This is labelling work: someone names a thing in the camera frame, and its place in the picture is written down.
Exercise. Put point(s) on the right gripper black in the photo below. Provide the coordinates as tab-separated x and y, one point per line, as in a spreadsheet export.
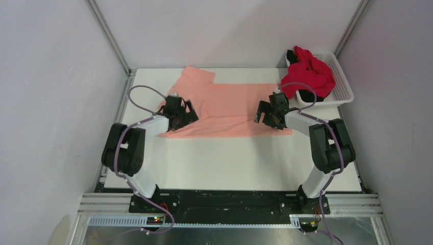
266	106

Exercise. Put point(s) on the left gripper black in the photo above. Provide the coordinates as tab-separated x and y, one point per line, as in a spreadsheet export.
189	117

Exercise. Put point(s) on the salmon pink t-shirt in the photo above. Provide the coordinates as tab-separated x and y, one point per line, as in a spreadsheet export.
224	110

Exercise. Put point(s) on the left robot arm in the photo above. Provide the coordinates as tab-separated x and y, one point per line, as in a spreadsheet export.
124	150

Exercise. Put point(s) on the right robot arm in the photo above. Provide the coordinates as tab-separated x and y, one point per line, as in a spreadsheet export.
331	147

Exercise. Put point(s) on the black t-shirt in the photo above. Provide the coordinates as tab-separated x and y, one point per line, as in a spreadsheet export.
309	96

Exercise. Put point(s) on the red t-shirt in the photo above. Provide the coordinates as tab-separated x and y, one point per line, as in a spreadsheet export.
308	76

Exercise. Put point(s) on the white plastic basket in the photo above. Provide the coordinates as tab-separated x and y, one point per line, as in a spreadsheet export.
342	92

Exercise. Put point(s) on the left controller board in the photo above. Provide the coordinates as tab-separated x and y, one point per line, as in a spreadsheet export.
155	220

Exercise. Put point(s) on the controller board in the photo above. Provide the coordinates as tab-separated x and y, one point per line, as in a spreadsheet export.
309	227
155	220

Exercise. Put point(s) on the right controller board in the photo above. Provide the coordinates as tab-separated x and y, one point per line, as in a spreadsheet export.
309	227

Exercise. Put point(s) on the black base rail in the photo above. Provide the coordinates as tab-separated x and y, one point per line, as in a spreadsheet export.
229	207

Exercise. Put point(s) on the right aluminium frame post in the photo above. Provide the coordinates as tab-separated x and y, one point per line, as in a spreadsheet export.
353	23

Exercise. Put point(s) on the aluminium frame post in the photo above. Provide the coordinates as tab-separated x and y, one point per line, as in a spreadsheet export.
353	23
103	25

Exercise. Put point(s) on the left aluminium frame post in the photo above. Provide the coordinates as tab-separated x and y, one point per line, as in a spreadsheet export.
103	25

